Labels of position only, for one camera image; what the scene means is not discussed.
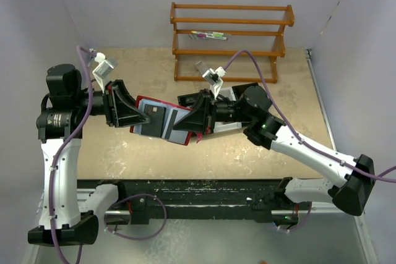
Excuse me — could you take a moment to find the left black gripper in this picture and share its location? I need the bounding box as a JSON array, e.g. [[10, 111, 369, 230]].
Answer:
[[73, 79, 152, 127]]

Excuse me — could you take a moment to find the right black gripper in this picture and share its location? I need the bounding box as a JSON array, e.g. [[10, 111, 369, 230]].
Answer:
[[173, 88, 254, 134]]

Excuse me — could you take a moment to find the red leather card holder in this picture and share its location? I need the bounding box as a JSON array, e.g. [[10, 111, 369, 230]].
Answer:
[[129, 95, 204, 147]]

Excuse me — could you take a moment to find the black and white organiser tray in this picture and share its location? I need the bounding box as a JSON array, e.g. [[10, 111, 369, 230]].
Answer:
[[178, 82, 258, 135]]

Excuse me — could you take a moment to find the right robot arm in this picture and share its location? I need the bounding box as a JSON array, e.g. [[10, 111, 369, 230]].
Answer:
[[174, 84, 375, 216]]

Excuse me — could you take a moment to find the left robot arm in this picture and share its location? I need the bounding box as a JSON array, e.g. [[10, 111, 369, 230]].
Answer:
[[27, 64, 149, 247]]

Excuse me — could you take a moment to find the small grey box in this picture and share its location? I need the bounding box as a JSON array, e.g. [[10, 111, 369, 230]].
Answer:
[[194, 61, 209, 76]]

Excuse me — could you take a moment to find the bundle of coloured pens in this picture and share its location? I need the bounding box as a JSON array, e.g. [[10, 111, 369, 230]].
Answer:
[[189, 30, 231, 41]]

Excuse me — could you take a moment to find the wooden three-tier shelf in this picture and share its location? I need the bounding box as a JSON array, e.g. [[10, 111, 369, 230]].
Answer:
[[170, 2, 295, 83]]

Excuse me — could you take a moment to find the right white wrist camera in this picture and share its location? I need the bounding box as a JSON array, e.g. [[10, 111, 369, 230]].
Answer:
[[202, 67, 226, 99]]

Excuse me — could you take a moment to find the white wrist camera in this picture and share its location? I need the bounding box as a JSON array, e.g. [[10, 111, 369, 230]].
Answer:
[[202, 67, 226, 99], [92, 52, 118, 92]]

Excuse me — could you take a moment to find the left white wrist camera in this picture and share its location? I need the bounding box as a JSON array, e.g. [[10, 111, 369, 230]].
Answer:
[[92, 52, 118, 92]]

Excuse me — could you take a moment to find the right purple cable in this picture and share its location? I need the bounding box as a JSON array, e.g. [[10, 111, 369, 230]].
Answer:
[[224, 49, 396, 234]]

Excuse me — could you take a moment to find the aluminium frame rail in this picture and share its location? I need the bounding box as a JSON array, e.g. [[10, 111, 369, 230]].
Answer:
[[37, 187, 344, 215]]

